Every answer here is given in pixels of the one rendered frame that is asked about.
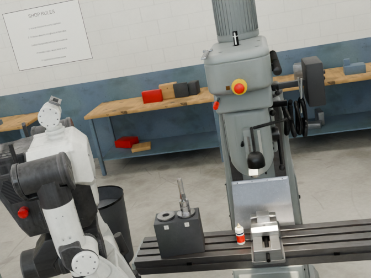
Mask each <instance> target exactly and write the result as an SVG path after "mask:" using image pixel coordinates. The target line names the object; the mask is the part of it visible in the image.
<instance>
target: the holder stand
mask: <svg viewBox="0 0 371 278"><path fill-rule="evenodd" d="M153 226H154V229H155V233H156V238H157V242H158V247H159V250H160V255H161V257H162V258H165V257H170V256H178V255H186V254H193V253H201V252H205V238H204V232H203V227H202V222H201V218H200V212H199V208H198V207H196V208H190V213H188V214H186V215H184V214H181V210H177V211H163V212H161V213H157V214H156V217H155V222H154V225H153Z"/></svg>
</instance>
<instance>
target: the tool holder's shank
mask: <svg viewBox="0 0 371 278"><path fill-rule="evenodd" d="M177 183H178V188H179V194H180V199H181V200H182V201H184V200H186V195H185V193H184V187H183V182H182V178H177Z"/></svg>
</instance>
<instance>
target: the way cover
mask: <svg viewBox="0 0 371 278"><path fill-rule="evenodd" d="M231 187H232V197H233V203H234V215H235V228H236V227H237V224H238V223H239V225H240V226H242V227H243V229H248V228H250V223H251V219H250V218H251V216H250V215H251V214H255V213H256V211H265V210H268V211H269V212H275V214H276V219H277V221H279V226H288V225H295V222H294V214H293V206H292V198H291V193H290V185H289V177H288V176H283V177H272V178H262V179H252V180H242V181H231Z"/></svg>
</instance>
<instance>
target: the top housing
mask: <svg viewBox="0 0 371 278"><path fill-rule="evenodd" d="M238 42H239V46H234V42H217V43H215V44H214V45H213V46H212V47H211V49H213V50H212V51H211V52H209V54H208V56H207V58H206V60H204V64H205V65H204V68H205V74H206V80H207V84H208V90H209V92H210V93H211V94H212V95H225V94H233V93H234V92H233V91H232V89H231V86H232V83H233V81H234V80H236V79H243V80H244V81H246V83H247V90H246V91H247V92H248V91H253V90H260V89H265V88H267V87H269V86H270V85H271V84H272V83H273V76H272V66H271V58H270V54H269V47H268V43H267V39H266V37H265V36H262V35H260V36H256V37H253V38H250V39H245V40H239V41H238ZM226 86H230V90H226Z"/></svg>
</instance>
